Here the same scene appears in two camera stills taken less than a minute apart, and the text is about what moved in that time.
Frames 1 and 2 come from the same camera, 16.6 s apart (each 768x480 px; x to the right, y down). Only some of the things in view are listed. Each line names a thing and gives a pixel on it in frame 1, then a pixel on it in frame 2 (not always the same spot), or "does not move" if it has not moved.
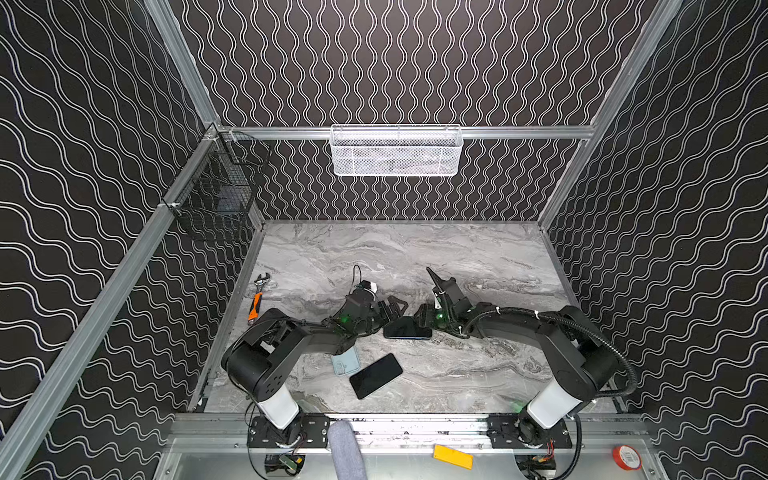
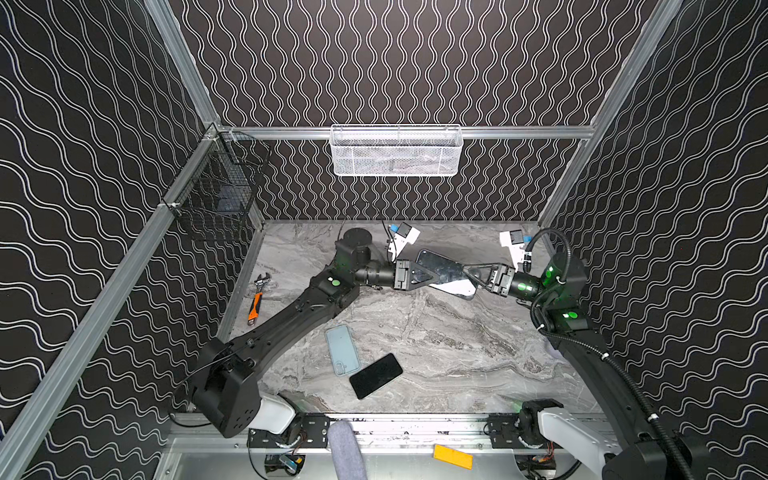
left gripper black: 380,309 to 402,275
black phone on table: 375,376 does not move
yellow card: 449,455 does not move
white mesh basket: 396,150 does not move
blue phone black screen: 406,328 to 451,276
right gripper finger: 437,281 to 480,271
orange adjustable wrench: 257,299 does not move
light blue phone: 346,362 does not move
